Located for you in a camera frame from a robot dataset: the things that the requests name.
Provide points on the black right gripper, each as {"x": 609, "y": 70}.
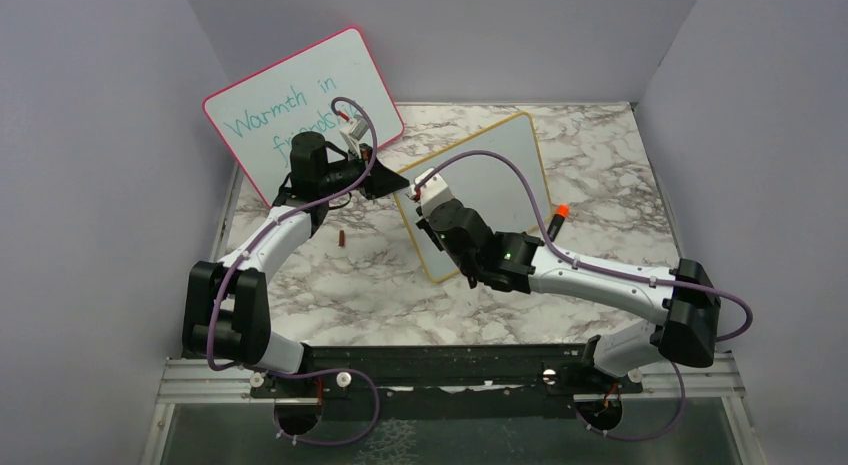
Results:
{"x": 425, "y": 223}

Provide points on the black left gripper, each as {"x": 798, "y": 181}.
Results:
{"x": 381, "y": 181}

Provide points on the yellow framed whiteboard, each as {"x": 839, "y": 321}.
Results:
{"x": 483, "y": 184}

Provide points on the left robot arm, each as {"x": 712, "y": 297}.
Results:
{"x": 227, "y": 313}

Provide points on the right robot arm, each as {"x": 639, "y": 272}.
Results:
{"x": 678, "y": 313}

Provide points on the pink framed whiteboard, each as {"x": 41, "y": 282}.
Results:
{"x": 258, "y": 116}

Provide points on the black marker orange cap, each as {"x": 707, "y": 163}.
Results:
{"x": 557, "y": 220}

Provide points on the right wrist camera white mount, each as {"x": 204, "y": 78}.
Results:
{"x": 429, "y": 192}

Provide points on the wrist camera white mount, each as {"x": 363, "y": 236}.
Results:
{"x": 352, "y": 132}
{"x": 429, "y": 192}

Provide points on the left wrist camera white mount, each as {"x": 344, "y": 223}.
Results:
{"x": 352, "y": 132}

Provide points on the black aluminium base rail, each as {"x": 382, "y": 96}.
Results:
{"x": 358, "y": 384}

